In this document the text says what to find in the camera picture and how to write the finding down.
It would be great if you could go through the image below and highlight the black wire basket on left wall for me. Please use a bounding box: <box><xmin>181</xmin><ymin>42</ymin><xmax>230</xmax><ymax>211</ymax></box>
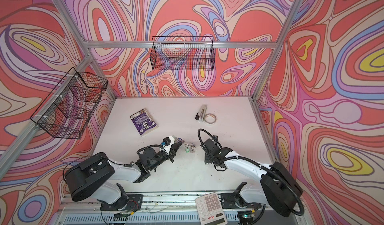
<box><xmin>30</xmin><ymin>68</ymin><xmax>108</xmax><ymax>140</ymax></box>

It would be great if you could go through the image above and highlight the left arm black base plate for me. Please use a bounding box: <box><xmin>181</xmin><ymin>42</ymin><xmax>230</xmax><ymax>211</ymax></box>
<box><xmin>100</xmin><ymin>194</ymin><xmax>144</xmax><ymax>212</ymax></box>

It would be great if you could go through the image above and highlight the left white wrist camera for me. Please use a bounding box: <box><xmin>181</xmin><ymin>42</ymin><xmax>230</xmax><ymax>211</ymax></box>
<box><xmin>161</xmin><ymin>136</ymin><xmax>177</xmax><ymax>154</ymax></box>

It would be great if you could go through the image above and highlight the black wire basket on wall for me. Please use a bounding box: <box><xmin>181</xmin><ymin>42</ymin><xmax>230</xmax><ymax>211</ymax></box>
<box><xmin>150</xmin><ymin>35</ymin><xmax>216</xmax><ymax>71</ymax></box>
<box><xmin>30</xmin><ymin>68</ymin><xmax>108</xmax><ymax>140</ymax></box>

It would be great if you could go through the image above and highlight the black wire basket on back wall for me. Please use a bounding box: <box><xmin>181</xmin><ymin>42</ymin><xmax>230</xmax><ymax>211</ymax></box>
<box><xmin>150</xmin><ymin>35</ymin><xmax>216</xmax><ymax>71</ymax></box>

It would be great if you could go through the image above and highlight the clear tape roll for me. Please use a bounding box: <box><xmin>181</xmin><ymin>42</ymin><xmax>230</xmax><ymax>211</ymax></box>
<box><xmin>204</xmin><ymin>114</ymin><xmax>217</xmax><ymax>125</ymax></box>

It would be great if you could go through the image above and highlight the white pink calculator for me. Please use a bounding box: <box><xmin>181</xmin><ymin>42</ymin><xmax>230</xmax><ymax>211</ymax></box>
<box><xmin>195</xmin><ymin>193</ymin><xmax>228</xmax><ymax>225</ymax></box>

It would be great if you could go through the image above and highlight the silver black stapler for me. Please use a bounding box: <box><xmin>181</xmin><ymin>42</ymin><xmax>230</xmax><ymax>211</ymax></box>
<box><xmin>195</xmin><ymin>104</ymin><xmax>208</xmax><ymax>123</ymax></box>

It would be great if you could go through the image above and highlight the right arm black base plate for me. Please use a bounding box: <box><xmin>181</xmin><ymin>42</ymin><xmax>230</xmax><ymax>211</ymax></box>
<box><xmin>218</xmin><ymin>193</ymin><xmax>263</xmax><ymax>210</ymax></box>

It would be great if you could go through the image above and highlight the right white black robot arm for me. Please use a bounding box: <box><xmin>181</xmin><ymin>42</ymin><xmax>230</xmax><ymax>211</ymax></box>
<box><xmin>197</xmin><ymin>129</ymin><xmax>305</xmax><ymax>217</ymax></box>

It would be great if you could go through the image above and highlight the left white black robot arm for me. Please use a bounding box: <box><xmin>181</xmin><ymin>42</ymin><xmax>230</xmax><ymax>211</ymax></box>
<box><xmin>64</xmin><ymin>136</ymin><xmax>184</xmax><ymax>205</ymax></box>

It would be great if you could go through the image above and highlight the large keyring with coloured keys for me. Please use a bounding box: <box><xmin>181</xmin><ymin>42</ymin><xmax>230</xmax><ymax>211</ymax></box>
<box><xmin>178</xmin><ymin>138</ymin><xmax>196</xmax><ymax>153</ymax></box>

